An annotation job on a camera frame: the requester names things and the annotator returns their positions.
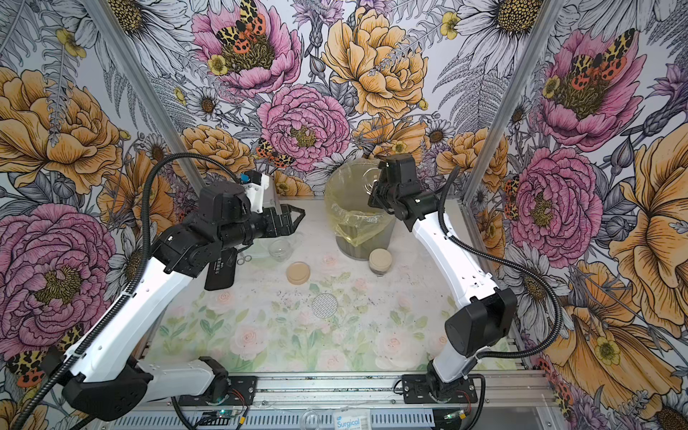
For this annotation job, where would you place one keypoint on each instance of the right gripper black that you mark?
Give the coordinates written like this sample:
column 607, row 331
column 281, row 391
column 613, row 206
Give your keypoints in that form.
column 374, row 199

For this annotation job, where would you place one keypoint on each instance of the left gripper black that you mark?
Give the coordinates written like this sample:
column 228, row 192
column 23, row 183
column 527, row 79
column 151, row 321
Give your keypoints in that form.
column 271, row 229

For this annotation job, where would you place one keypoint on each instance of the clear jar beige lid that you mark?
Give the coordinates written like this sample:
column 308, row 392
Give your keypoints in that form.
column 280, row 249

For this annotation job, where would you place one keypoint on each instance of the peeled foil seal disc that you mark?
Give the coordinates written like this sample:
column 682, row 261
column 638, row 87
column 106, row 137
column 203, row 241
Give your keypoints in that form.
column 324, row 306

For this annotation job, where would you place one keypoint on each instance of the foil tea jar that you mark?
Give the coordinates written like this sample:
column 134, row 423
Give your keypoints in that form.
column 369, row 179

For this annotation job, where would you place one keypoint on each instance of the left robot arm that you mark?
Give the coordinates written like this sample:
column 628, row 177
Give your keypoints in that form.
column 98, row 375

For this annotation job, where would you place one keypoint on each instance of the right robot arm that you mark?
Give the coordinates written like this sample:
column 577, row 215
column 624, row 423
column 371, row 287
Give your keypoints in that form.
column 484, row 311

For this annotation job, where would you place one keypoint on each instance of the clear plastic bowl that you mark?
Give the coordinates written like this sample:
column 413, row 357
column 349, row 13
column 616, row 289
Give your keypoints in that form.
column 268, row 253

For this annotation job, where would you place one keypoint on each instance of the small metal scissors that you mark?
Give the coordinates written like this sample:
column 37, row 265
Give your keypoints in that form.
column 243, row 258

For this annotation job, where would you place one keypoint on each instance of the mesh waste bin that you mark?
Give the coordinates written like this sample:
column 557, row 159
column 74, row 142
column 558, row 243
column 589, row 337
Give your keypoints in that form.
column 360, row 242

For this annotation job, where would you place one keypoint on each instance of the black rectangular case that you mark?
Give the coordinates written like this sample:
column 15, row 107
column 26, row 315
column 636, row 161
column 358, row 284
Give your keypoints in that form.
column 221, row 273

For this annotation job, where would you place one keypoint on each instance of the surgical label box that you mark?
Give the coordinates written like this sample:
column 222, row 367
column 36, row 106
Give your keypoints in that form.
column 356, row 419

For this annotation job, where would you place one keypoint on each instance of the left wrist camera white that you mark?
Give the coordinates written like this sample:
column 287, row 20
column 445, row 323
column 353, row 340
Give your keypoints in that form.
column 256, row 186

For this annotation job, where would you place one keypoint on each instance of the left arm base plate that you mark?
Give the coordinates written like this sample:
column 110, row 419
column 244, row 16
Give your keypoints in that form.
column 231, row 391

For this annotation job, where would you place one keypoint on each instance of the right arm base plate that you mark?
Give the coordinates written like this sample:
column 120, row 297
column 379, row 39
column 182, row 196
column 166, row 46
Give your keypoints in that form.
column 429, row 389

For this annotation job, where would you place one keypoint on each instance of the aluminium front rail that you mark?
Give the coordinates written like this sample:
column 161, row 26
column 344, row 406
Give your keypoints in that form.
column 291, row 391

